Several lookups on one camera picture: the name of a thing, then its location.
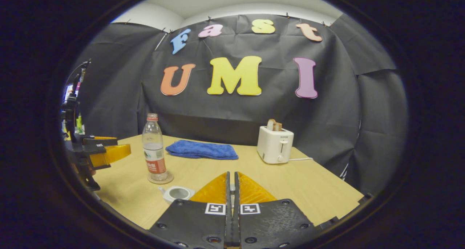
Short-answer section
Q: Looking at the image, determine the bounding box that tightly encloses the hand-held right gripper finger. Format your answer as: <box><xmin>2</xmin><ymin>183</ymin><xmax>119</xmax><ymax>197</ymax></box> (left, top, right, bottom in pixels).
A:
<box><xmin>148</xmin><ymin>171</ymin><xmax>233</xmax><ymax>249</ymax></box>
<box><xmin>233</xmin><ymin>171</ymin><xmax>322</xmax><ymax>249</ymax></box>

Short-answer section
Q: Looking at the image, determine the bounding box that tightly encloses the clear plastic water bottle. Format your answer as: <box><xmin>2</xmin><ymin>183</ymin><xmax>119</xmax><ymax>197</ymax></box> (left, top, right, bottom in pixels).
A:
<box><xmin>142</xmin><ymin>113</ymin><xmax>169</xmax><ymax>181</ymax></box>

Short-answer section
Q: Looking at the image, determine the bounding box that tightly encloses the round cork coaster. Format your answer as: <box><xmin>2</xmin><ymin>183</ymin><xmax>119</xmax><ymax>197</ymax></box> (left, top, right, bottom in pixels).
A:
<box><xmin>147</xmin><ymin>171</ymin><xmax>174</xmax><ymax>185</ymax></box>

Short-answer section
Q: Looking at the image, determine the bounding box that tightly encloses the white floral teacup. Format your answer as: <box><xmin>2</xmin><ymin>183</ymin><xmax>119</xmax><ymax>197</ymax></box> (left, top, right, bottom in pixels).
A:
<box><xmin>158</xmin><ymin>185</ymin><xmax>196</xmax><ymax>205</ymax></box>

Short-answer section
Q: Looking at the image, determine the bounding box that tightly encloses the computer monitor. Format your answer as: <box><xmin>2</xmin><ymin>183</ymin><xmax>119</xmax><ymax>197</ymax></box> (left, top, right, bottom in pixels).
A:
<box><xmin>64</xmin><ymin>83</ymin><xmax>81</xmax><ymax>102</ymax></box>

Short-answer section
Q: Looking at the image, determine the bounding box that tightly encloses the blue towel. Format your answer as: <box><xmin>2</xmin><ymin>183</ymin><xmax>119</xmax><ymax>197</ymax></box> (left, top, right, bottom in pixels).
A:
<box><xmin>165</xmin><ymin>140</ymin><xmax>239</xmax><ymax>160</ymax></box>

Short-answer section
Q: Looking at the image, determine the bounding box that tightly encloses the white toaster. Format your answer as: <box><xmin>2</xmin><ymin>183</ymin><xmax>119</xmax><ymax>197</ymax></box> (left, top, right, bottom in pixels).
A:
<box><xmin>256</xmin><ymin>126</ymin><xmax>295</xmax><ymax>164</ymax></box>

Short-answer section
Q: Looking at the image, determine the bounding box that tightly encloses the black backdrop cloth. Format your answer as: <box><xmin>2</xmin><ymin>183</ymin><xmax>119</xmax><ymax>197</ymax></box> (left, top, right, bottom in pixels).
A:
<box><xmin>71</xmin><ymin>14</ymin><xmax>409</xmax><ymax>197</ymax></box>

